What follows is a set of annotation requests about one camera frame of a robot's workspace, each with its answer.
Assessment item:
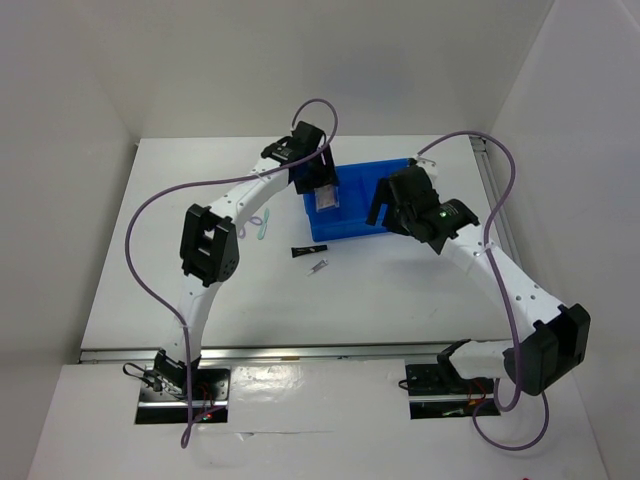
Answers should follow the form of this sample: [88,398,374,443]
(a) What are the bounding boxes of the clear false eyelash box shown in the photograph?
[314,185,339,213]

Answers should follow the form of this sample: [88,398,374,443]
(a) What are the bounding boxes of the mint green eyebrow razor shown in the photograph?
[256,208,270,240]

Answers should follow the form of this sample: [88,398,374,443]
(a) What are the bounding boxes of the black mascara tube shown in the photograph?
[291,244,328,258]

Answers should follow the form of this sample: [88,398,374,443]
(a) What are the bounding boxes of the clear silver tweezers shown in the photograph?
[307,259,328,276]

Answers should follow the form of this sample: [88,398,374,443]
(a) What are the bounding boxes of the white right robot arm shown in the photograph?
[366,160,591,396]

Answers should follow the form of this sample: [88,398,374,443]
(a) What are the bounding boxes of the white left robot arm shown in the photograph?
[154,121,337,399]

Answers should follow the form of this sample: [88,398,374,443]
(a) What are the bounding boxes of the blue plastic organizer bin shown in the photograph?
[303,158,414,243]

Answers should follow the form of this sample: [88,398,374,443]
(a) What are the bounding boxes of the aluminium side rail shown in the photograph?
[469,135,521,265]

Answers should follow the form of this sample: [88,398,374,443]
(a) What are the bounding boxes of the aluminium front rail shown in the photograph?
[79,342,450,364]

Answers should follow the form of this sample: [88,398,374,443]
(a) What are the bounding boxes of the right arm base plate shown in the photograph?
[398,364,500,420]

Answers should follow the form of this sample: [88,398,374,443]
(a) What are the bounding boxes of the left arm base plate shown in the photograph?
[135,368,231,425]

